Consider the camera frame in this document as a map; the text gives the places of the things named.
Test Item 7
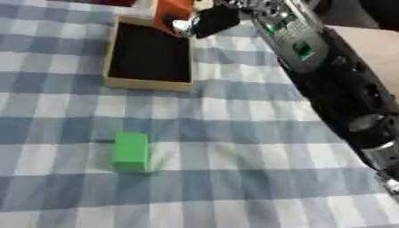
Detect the orange block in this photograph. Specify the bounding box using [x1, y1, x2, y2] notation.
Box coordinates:
[152, 0, 197, 37]

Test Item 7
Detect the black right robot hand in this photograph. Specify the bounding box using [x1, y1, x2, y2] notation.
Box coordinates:
[171, 0, 253, 40]

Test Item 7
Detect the dark red object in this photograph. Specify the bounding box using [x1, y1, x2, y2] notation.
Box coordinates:
[92, 0, 139, 8]

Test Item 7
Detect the green rectangular block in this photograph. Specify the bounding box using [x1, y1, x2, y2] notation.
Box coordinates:
[109, 132, 153, 174]

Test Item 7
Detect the tan cardboard box black inside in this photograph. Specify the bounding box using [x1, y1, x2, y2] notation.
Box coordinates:
[101, 15, 197, 93]

